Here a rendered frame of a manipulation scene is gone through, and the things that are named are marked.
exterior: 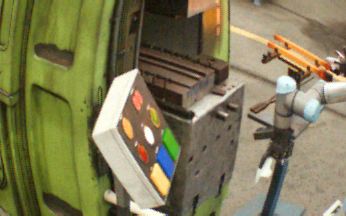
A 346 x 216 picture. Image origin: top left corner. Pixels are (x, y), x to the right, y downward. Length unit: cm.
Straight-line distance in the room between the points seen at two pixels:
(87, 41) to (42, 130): 57
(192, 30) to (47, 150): 77
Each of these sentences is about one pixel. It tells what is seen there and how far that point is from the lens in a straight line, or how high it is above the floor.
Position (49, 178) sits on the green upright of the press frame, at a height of 52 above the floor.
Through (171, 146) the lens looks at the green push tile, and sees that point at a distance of 249.
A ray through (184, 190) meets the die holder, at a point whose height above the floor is 63.
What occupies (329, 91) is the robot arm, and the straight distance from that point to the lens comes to 235.
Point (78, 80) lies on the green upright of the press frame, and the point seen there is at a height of 110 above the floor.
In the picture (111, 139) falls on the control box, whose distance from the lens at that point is 221.
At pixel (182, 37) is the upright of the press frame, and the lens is 319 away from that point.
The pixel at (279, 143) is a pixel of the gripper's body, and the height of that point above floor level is 107.
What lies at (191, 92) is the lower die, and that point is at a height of 97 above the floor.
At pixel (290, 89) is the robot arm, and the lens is 231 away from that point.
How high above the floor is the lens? 231
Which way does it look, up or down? 29 degrees down
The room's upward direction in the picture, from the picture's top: 4 degrees clockwise
